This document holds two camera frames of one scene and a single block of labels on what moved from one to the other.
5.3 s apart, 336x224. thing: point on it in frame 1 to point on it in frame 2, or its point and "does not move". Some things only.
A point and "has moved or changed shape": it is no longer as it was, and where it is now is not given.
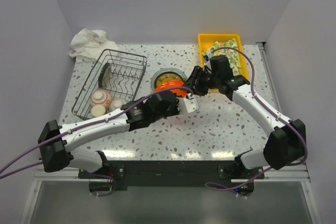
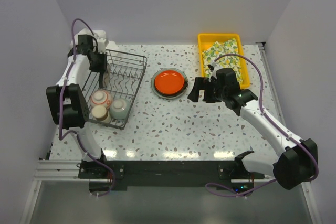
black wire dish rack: (112, 84) does not move
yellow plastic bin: (206, 40) does not move
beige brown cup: (98, 110) does not move
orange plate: (174, 83) has moved or changed shape
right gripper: (196, 88) to (200, 83)
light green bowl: (116, 103) does not move
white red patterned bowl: (101, 97) does not move
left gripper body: (173, 110) to (99, 65)
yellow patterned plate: (168, 76) has moved or changed shape
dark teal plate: (105, 75) does not move
